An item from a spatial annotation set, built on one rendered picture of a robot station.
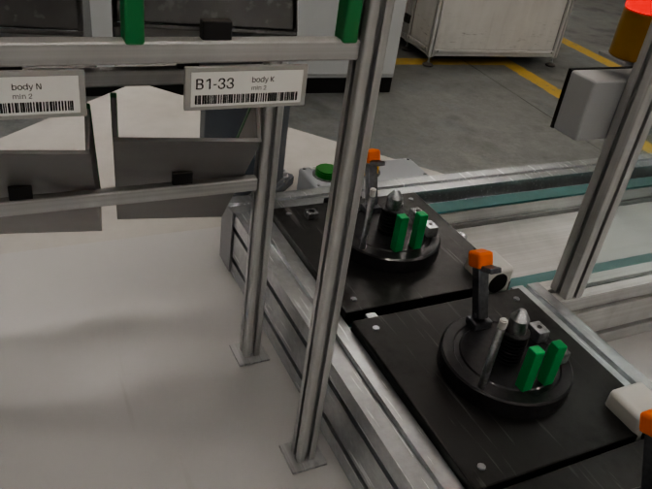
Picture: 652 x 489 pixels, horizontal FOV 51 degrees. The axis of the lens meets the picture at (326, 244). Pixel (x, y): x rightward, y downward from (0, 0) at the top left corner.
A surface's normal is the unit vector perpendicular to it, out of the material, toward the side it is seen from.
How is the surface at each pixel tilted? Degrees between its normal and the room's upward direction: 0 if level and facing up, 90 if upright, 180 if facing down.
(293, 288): 0
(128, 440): 0
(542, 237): 0
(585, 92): 90
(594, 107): 90
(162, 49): 90
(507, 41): 91
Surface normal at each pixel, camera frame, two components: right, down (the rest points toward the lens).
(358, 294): 0.13, -0.84
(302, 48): 0.42, 0.53
